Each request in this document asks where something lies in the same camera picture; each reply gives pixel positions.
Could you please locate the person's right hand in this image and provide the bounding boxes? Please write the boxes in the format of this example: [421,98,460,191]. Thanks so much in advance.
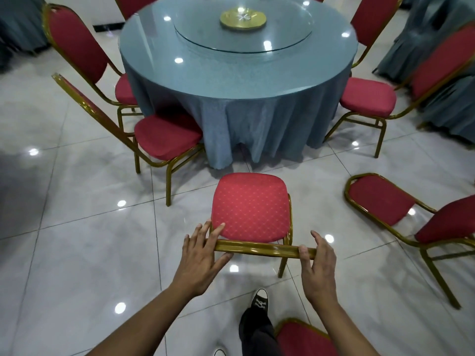
[298,230,339,312]

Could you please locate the person's left hand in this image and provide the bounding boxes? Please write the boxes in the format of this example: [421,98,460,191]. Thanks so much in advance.
[172,221,234,299]

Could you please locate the person's right forearm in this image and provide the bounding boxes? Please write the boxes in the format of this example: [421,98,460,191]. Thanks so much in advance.
[311,300,381,356]

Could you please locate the person's left forearm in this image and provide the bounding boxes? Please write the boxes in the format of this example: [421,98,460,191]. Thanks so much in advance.
[85,283,197,356]

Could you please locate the blue round table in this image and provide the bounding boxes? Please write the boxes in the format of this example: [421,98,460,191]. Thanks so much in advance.
[118,0,360,171]

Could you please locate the glass lazy susan turntable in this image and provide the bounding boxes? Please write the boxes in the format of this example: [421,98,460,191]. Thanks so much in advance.
[173,0,314,54]

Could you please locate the black trousers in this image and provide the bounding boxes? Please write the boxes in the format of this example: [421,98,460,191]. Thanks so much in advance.
[238,307,283,356]

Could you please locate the grey fabric covered chair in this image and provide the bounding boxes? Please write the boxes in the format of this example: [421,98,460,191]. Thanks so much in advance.
[417,76,475,145]
[373,0,475,86]

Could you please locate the yellow turntable base disc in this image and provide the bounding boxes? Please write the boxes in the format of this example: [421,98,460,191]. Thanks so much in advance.
[219,7,268,32]

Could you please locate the grey clothed table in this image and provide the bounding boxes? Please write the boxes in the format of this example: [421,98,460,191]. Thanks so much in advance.
[0,0,49,71]

